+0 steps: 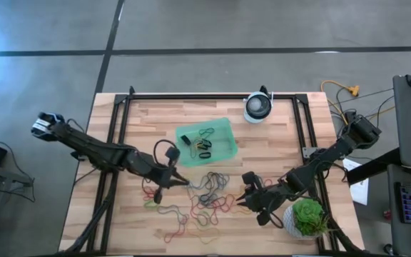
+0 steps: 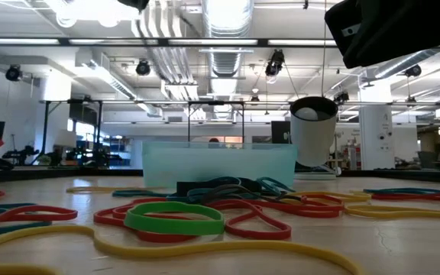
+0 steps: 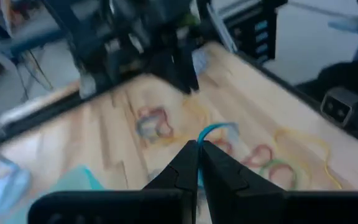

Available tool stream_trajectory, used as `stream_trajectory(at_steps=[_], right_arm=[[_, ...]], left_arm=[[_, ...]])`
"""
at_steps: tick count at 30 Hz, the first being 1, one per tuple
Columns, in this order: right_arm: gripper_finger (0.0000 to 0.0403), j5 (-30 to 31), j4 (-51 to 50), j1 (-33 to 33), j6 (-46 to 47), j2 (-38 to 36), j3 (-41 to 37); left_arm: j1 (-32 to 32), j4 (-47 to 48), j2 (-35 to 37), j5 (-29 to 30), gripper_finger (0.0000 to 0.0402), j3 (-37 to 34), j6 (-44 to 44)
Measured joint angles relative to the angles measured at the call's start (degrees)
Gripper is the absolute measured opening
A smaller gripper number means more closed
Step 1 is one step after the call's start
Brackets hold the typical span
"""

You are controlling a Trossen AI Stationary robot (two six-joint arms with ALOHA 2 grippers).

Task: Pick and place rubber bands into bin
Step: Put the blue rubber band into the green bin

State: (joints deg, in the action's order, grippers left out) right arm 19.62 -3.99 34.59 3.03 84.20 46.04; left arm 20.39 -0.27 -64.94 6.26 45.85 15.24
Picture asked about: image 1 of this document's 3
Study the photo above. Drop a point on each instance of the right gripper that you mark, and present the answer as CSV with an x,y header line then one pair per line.
x,y
262,200

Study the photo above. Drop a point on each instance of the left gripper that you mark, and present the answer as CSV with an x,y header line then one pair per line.
x,y
164,175

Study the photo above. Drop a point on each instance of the teal rubber band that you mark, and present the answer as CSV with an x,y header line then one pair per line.
x,y
171,207
219,196
196,200

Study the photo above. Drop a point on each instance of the dark grey rubber band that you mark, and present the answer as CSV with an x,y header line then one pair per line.
x,y
207,130
212,175

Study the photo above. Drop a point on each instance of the olive yellow rubber band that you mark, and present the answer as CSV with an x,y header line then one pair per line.
x,y
152,206

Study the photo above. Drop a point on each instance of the small black clip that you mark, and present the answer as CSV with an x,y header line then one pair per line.
x,y
186,140

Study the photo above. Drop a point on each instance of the wide green rubber band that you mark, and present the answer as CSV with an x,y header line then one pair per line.
x,y
198,223

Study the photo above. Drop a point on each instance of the translucent green plastic bin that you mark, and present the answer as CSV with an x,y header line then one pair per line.
x,y
223,135

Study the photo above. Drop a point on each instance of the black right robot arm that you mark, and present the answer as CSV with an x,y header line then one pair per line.
x,y
334,150

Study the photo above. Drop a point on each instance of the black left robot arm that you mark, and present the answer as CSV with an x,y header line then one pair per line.
x,y
91,146

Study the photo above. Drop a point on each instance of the long yellow rubber band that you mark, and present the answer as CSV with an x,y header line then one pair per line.
x,y
202,241

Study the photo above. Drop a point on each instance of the succulent in white pot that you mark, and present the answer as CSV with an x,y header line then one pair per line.
x,y
307,216

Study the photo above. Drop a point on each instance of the white paper sheet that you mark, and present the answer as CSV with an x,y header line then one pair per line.
x,y
360,191

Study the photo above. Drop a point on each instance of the black desk leg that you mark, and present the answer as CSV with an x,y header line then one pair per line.
x,y
373,166

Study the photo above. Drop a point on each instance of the grey desk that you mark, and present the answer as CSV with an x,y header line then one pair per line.
x,y
394,214

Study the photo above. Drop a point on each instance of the silver mounting bracket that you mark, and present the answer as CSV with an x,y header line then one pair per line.
x,y
309,151

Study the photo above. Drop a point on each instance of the white dome security camera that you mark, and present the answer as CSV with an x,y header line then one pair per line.
x,y
258,107

